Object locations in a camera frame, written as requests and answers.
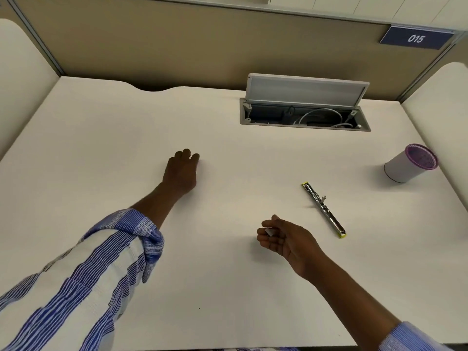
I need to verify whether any person's right forearm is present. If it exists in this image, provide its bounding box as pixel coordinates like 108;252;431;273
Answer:
304;252;403;341

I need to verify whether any person's left hand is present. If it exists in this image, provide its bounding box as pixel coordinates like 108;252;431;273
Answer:
161;148;200;198

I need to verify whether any beige desk partition panel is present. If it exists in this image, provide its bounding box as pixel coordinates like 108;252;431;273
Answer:
7;0;462;101

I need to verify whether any blue number sign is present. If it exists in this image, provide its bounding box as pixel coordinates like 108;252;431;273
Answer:
379;25;455;51

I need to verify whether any metal tool with yellow ends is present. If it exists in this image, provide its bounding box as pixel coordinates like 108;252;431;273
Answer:
301;182;347;239

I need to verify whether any grey cable box lid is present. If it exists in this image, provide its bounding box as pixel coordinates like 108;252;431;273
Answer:
245;73;371;108

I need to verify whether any white cable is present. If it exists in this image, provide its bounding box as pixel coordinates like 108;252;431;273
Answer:
298;108;357;128

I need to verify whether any blue striped left shirt sleeve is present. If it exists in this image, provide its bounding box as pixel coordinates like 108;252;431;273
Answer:
0;208;165;351

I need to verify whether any grey desk cable box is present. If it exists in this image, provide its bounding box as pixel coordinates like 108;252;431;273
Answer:
239;98;371;132

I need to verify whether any white cylinder with purple lid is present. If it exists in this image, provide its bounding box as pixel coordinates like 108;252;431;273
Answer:
383;143;439;184

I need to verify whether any white side divider panel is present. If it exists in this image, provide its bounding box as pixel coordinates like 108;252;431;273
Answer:
401;62;468;212
0;18;61;161

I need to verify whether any blue striped right shirt sleeve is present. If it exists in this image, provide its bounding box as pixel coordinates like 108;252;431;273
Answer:
378;321;455;351

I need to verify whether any person's left forearm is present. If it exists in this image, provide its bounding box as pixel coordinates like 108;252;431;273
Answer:
129;182;183;231

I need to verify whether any person's right hand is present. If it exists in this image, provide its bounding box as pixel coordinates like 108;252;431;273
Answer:
256;215;326;281

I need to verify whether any blue striped shirt sleeve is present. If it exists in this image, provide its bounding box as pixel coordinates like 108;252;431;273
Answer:
378;321;455;351
0;208;165;351

